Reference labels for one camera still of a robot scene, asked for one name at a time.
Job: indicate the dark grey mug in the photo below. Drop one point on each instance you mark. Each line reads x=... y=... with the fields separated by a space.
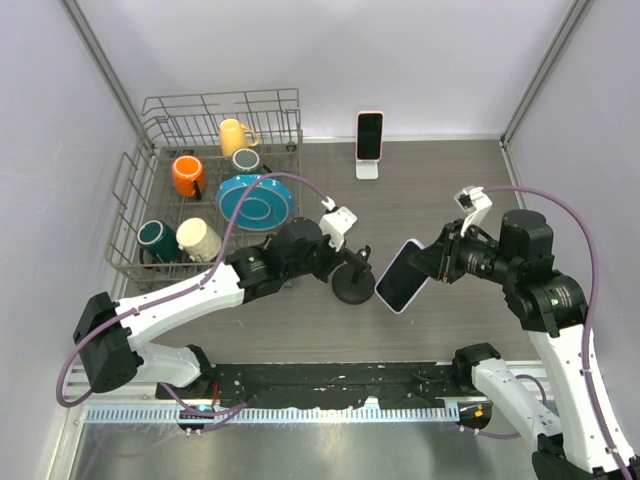
x=248 y=161

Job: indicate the blue plate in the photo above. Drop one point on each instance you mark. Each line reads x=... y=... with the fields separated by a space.
x=266 y=207

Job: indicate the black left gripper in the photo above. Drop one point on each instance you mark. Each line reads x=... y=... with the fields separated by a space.
x=335 y=258

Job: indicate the cream ribbed cup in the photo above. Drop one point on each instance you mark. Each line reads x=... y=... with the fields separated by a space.
x=198 y=239

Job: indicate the dark teal mug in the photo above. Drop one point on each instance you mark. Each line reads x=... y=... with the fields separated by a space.
x=159 y=240

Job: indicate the white phone stand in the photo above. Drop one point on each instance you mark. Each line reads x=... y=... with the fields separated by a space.
x=367 y=170

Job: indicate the grey wire dish rack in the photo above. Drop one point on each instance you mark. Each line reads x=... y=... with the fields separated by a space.
x=177 y=125

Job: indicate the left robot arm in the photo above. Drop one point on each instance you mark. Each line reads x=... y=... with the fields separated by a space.
x=116 y=338

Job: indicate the purple-cased phone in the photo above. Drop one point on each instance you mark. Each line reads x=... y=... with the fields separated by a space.
x=401 y=282

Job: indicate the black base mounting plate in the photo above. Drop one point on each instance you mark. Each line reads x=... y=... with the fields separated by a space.
x=332 y=386

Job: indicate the black round-base phone holder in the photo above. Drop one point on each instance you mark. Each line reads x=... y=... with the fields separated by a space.
x=353 y=282

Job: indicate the orange mug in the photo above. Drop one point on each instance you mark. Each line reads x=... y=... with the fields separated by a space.
x=189 y=177

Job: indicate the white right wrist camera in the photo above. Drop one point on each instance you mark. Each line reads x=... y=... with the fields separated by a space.
x=475 y=204

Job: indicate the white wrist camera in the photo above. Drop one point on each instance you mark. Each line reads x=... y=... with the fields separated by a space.
x=475 y=204
x=336 y=222

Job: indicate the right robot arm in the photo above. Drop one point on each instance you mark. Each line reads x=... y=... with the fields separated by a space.
x=581 y=439

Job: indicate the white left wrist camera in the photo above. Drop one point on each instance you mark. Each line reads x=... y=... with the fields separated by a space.
x=336 y=222

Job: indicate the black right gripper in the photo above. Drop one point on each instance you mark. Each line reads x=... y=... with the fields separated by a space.
x=441 y=259

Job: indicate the yellow mug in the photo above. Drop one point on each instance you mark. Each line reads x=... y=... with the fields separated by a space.
x=235 y=136

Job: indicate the pink-cased phone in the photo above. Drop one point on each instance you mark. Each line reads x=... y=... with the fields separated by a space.
x=369 y=135

